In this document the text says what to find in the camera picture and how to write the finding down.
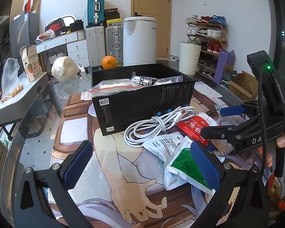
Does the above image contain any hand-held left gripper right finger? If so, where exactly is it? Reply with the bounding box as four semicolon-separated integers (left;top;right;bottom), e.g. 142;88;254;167
190;141;269;228

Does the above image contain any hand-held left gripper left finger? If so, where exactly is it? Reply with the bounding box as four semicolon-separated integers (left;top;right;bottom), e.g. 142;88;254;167
15;141;93;228

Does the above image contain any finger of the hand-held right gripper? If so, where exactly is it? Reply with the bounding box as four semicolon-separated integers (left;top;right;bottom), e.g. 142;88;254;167
220;102;260;118
201;115;262;143

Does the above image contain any green white packet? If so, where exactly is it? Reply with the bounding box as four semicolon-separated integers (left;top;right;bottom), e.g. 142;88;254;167
164;140;216;195

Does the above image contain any red packet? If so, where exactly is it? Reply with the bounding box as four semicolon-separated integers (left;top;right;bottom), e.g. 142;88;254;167
177;114;219;146

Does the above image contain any white printed packet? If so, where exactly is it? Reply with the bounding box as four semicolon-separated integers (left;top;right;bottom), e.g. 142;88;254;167
142;133;188;164

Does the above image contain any zip bag of white shoelaces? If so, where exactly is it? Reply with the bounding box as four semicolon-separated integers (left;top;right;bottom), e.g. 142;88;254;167
130;71;183;87

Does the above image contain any black cardboard box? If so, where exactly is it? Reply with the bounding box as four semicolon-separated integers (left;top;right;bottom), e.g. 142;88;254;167
91;63;196;136

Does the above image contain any zip bag with white cloth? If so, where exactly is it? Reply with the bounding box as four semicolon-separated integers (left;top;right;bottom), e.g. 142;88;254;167
89;79;145;93

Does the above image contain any open cardboard box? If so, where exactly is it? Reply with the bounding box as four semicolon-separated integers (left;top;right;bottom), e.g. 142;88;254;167
227;71;265;102

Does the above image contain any purple bag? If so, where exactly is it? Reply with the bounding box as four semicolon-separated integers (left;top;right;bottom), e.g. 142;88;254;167
214;49;235;85

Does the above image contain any printed cartoon table mat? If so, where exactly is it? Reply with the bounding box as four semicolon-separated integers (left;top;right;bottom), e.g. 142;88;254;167
53;81;283;228

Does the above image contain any white round bin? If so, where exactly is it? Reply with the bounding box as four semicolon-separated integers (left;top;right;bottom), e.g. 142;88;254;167
179;42;202;77

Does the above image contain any wooden shoe rack with shoes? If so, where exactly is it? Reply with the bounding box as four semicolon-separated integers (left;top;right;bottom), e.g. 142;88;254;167
185;15;228;76

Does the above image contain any white top side table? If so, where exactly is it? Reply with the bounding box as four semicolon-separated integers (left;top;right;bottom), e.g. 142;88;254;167
0;72;62;140

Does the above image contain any pale cabbage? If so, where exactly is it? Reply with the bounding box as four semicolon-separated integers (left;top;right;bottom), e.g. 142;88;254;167
51;56;79;82

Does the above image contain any orange fruit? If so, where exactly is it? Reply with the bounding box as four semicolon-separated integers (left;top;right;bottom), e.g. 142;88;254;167
101;55;117;70

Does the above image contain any white wicker basket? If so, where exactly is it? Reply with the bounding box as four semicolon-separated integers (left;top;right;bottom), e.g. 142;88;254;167
49;50;68;63

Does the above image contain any printed fruit carton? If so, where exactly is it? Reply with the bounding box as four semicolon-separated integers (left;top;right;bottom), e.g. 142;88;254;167
20;45;44;82

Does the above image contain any white cylindrical appliance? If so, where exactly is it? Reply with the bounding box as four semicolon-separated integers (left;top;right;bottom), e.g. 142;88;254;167
123;17;157;66

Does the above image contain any clear plastic bag of snacks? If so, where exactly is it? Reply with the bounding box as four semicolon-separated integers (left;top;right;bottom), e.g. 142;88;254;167
0;58;26;103

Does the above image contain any white drawer cabinet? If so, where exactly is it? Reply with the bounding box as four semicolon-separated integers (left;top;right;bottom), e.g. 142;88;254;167
36;31;90;68

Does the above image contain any white suitcase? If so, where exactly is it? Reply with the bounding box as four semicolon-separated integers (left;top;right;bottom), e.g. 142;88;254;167
85;25;106;67

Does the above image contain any silver suitcase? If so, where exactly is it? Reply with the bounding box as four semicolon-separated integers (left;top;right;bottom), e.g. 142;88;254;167
105;25;124;64

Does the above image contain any clear bag with red food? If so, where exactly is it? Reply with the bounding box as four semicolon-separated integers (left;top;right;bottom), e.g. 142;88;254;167
37;30;55;41

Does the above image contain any tan wooden door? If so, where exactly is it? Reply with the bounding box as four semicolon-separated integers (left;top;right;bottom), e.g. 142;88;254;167
131;0;172;59

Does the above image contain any black bag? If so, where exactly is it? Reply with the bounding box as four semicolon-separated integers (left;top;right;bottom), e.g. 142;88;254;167
69;20;84;32

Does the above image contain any red black shoe box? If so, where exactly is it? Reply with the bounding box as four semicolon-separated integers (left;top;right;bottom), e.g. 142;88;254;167
45;18;65;32

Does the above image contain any black yellow box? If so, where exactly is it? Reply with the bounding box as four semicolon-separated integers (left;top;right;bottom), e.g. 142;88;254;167
106;18;121;28

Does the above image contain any grey fridge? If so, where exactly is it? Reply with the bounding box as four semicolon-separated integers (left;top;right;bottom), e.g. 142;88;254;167
9;12;40;53

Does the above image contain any black glass cabinet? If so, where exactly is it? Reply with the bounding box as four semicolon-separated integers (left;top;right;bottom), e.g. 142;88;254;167
0;9;15;76

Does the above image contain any black flat box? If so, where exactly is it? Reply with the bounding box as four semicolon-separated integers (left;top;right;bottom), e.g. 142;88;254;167
104;8;119;19

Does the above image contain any teal suitcase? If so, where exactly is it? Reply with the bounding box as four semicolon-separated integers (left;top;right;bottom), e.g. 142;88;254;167
87;0;106;28

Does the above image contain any brown cardboard carton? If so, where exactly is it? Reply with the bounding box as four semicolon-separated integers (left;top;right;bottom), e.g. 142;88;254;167
31;0;41;15

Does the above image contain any white coiled cable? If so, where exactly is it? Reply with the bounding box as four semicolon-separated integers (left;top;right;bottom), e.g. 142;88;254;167
125;106;197;148

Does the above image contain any white handled knife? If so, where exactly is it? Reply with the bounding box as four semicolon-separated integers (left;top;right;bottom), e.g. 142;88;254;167
78;65;91;81

